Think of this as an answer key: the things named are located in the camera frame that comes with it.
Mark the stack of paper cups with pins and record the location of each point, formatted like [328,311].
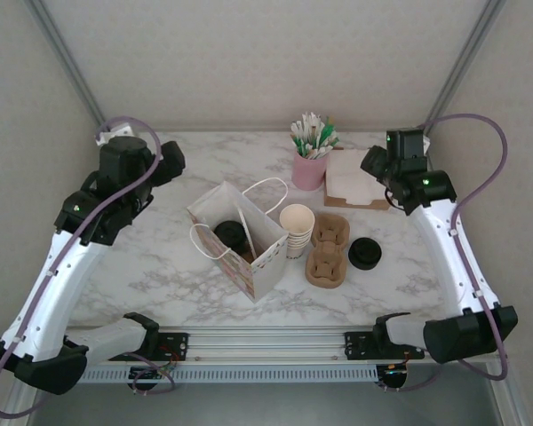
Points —
[296,222]

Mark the paper cup with black lid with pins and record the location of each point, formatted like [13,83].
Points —
[228,233]

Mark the stack of black cup lids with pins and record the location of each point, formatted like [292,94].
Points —
[364,253]

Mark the small circuit board with LED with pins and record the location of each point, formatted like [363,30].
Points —
[153,372]
[393,372]

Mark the aluminium frame post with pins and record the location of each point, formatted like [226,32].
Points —
[73,66]
[463,66]

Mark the brown cardboard napkin tray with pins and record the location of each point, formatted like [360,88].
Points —
[337,203]

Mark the patterned paper gift bag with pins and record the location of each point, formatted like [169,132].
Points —
[266,266]

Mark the green white sugar stick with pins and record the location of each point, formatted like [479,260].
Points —
[299,143]
[328,132]

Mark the aluminium front rail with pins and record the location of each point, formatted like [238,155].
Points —
[266,344]

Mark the white paper sugar stick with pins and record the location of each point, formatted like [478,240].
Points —
[303,120]
[296,131]

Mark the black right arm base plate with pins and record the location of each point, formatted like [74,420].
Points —
[355,346]

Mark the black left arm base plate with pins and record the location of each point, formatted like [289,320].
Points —
[177,344]

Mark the aluminium table side rail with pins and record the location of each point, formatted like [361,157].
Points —
[506,399]

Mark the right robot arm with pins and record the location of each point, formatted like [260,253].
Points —
[448,257]

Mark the stack of white napkins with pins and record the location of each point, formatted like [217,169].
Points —
[348,177]

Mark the wooden stir stick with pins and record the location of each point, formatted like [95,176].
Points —
[330,120]

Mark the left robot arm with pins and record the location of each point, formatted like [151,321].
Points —
[58,284]

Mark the pink holder cup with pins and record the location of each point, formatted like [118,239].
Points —
[310,171]

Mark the brown paper stick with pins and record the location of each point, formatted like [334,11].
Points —
[313,132]

